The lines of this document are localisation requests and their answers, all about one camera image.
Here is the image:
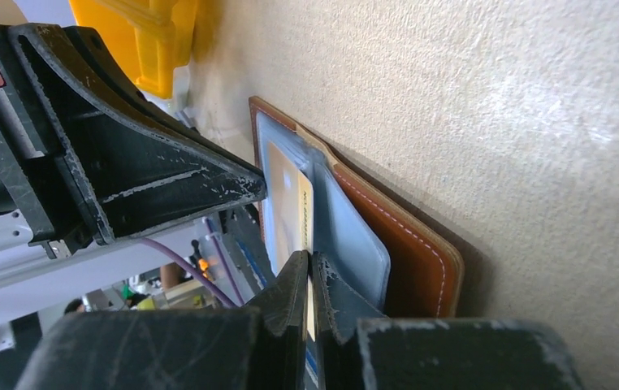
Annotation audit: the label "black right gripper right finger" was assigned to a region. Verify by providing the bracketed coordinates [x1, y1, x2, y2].
[311, 253, 583, 389]

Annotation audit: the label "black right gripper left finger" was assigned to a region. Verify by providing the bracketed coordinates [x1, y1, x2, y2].
[17, 251, 310, 389]

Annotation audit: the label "yellow bin with black cards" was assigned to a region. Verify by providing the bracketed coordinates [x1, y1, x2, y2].
[69, 0, 199, 99]

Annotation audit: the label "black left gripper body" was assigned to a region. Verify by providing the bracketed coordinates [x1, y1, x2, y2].
[0, 29, 73, 254]

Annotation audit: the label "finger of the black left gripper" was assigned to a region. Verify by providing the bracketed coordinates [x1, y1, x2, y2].
[0, 24, 266, 245]

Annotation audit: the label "black metal base rail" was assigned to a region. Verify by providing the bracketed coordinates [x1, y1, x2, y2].
[218, 204, 276, 303]

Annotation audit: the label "gold card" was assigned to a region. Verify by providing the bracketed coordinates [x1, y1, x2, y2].
[266, 141, 316, 343]

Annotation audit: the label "brown leather card holder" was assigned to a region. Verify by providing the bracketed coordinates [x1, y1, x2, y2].
[249, 96, 465, 319]

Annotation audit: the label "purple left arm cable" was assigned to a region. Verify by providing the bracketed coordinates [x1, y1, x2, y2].
[140, 214, 246, 310]

